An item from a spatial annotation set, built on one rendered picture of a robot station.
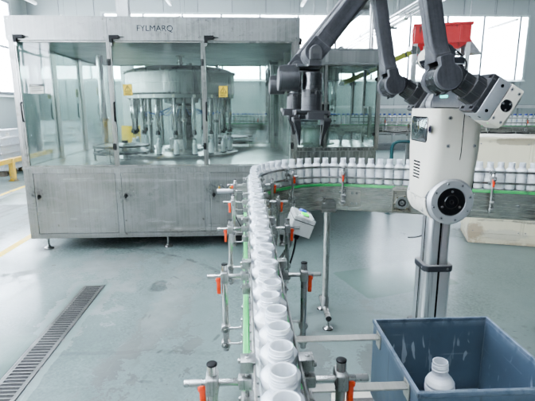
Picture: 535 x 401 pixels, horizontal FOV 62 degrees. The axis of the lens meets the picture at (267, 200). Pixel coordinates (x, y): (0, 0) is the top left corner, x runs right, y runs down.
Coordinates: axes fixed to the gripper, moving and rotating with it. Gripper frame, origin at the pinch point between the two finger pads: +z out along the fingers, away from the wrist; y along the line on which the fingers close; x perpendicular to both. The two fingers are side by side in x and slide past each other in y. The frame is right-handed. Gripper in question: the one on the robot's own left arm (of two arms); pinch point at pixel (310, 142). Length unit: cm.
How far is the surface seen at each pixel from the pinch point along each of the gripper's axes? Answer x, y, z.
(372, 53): 519, 159, -89
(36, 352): 129, -149, 142
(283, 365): -75, -13, 25
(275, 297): -54, -13, 24
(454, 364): -22, 39, 58
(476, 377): -21, 46, 63
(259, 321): -54, -16, 29
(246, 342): -40, -18, 41
